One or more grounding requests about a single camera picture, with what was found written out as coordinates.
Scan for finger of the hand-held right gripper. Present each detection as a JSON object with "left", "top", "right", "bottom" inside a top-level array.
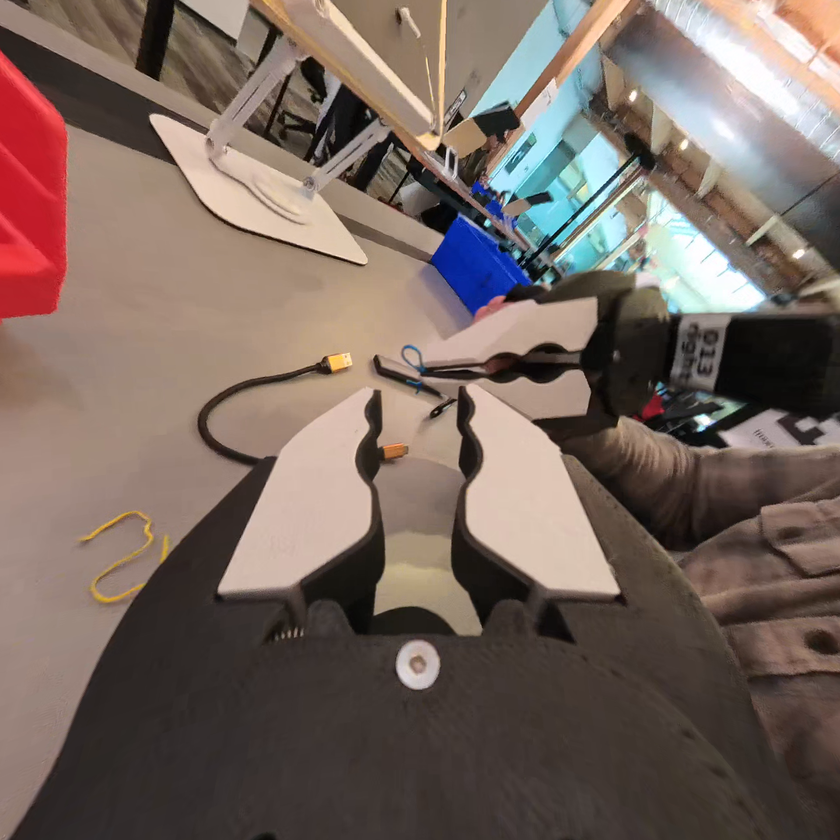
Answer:
[
  {"left": 422, "top": 297, "right": 599, "bottom": 374},
  {"left": 420, "top": 361, "right": 593, "bottom": 422}
]

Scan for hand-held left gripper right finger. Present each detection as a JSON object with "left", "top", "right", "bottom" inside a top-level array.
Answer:
[{"left": 451, "top": 384, "right": 623, "bottom": 637}]

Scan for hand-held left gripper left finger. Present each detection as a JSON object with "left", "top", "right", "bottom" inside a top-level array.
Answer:
[{"left": 215, "top": 386, "right": 387, "bottom": 636}]

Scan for blue twist tie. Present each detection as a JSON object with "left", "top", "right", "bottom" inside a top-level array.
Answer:
[{"left": 400, "top": 343, "right": 429, "bottom": 396}]

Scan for grey usb hub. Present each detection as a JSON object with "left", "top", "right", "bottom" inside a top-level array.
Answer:
[{"left": 373, "top": 354, "right": 442, "bottom": 399}]

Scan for black cable with gold plugs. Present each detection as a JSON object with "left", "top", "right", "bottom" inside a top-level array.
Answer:
[{"left": 197, "top": 352, "right": 410, "bottom": 468}]

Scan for red storage bin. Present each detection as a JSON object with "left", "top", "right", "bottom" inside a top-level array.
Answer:
[{"left": 0, "top": 49, "right": 70, "bottom": 320}]

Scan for blue storage bin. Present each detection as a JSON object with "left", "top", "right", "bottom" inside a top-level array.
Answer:
[{"left": 430, "top": 215, "right": 536, "bottom": 316}]

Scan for yellow twist tie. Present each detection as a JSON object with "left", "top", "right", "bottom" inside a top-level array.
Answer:
[{"left": 79, "top": 511, "right": 172, "bottom": 605}]

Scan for black white marker sign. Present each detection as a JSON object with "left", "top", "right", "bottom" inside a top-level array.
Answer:
[{"left": 715, "top": 406, "right": 840, "bottom": 452}]

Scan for black tripod pole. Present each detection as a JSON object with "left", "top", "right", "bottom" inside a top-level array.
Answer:
[{"left": 521, "top": 131, "right": 657, "bottom": 280}]

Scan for small tilted wooden board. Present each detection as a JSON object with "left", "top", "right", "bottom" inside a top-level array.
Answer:
[{"left": 446, "top": 101, "right": 522, "bottom": 158}]

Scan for person's plaid shirt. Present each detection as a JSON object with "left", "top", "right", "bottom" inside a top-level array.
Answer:
[{"left": 676, "top": 420, "right": 840, "bottom": 840}]

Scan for white adjustable stand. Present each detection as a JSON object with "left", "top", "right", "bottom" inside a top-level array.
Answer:
[{"left": 149, "top": 0, "right": 437, "bottom": 266}]

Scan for silver ventilation duct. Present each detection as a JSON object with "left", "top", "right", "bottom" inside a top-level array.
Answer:
[{"left": 600, "top": 0, "right": 840, "bottom": 224}]

